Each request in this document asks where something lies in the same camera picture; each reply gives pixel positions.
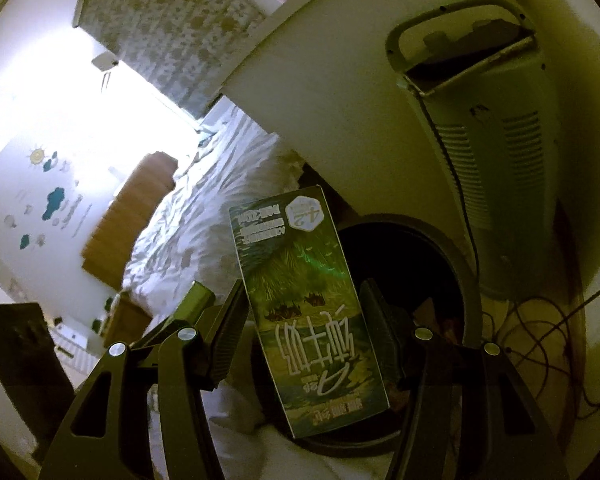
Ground black round trash bin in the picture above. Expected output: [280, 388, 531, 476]
[260, 212, 481, 458]

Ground black power cable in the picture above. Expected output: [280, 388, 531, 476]
[475, 280, 600, 406]

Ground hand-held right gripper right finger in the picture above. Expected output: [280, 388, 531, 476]
[360, 280, 576, 480]

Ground brown padded headboard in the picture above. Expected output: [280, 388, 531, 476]
[81, 151, 178, 291]

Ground white dresser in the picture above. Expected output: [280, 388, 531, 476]
[217, 0, 546, 241]

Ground green milk carton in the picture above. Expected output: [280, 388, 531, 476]
[228, 185, 392, 438]

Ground white air conditioner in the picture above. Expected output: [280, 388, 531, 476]
[92, 52, 121, 93]

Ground cloud wall stickers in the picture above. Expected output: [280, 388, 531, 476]
[2, 147, 88, 251]

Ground floral roman blind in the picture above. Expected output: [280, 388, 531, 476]
[72, 0, 268, 118]

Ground wooden nightstand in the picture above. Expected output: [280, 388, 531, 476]
[107, 292, 151, 346]

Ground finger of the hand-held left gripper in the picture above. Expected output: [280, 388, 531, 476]
[0, 302, 76, 413]

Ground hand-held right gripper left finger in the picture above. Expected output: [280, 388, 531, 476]
[39, 280, 253, 480]

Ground white bed duvet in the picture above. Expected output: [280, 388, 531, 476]
[122, 95, 331, 321]

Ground white appliance with handle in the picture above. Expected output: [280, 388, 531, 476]
[386, 0, 561, 301]

